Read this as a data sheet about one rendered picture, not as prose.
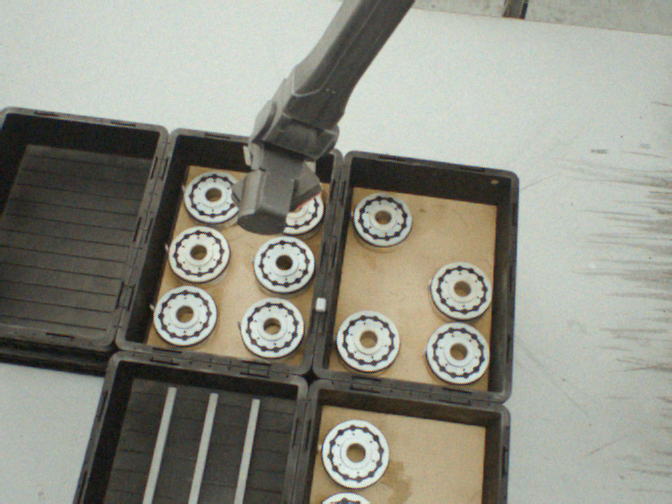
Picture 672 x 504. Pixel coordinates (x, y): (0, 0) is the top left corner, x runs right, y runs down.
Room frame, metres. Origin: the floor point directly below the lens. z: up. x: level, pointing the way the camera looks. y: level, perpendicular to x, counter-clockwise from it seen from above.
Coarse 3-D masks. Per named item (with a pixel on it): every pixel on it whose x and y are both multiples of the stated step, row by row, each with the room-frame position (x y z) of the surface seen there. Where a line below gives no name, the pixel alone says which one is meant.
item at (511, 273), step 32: (384, 160) 0.66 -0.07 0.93; (416, 160) 0.66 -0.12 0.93; (512, 192) 0.62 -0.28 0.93; (512, 224) 0.56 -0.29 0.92; (512, 256) 0.50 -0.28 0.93; (512, 288) 0.44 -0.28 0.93; (320, 320) 0.37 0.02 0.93; (512, 320) 0.39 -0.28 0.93; (320, 352) 0.32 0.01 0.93; (512, 352) 0.34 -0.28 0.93; (384, 384) 0.28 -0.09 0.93; (416, 384) 0.28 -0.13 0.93
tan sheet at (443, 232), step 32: (384, 192) 0.65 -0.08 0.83; (384, 224) 0.59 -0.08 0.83; (416, 224) 0.59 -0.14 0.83; (448, 224) 0.60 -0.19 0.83; (480, 224) 0.60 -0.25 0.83; (352, 256) 0.52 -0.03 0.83; (384, 256) 0.53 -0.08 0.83; (416, 256) 0.53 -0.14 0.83; (448, 256) 0.54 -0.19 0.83; (480, 256) 0.54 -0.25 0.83; (352, 288) 0.46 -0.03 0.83; (384, 288) 0.47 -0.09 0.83; (416, 288) 0.47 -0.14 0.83; (416, 320) 0.41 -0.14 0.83; (480, 320) 0.42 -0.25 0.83; (416, 352) 0.36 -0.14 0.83; (480, 384) 0.31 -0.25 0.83
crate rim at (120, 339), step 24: (168, 144) 0.66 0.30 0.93; (168, 168) 0.61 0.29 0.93; (336, 168) 0.64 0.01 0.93; (336, 192) 0.59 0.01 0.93; (144, 240) 0.48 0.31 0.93; (144, 264) 0.44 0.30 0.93; (312, 312) 0.38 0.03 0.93; (120, 336) 0.32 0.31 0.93; (312, 336) 0.34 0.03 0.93; (192, 360) 0.29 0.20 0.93; (216, 360) 0.29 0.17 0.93; (240, 360) 0.29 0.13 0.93; (312, 360) 0.30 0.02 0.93
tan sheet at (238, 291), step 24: (192, 168) 0.67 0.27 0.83; (240, 240) 0.54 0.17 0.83; (264, 240) 0.54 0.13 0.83; (312, 240) 0.55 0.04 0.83; (168, 264) 0.48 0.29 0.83; (240, 264) 0.49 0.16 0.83; (288, 264) 0.50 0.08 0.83; (168, 288) 0.44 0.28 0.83; (216, 288) 0.44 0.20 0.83; (240, 288) 0.45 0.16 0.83; (312, 288) 0.46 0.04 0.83; (240, 312) 0.40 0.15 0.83; (216, 336) 0.36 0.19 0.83; (240, 336) 0.36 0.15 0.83; (288, 360) 0.33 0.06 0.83
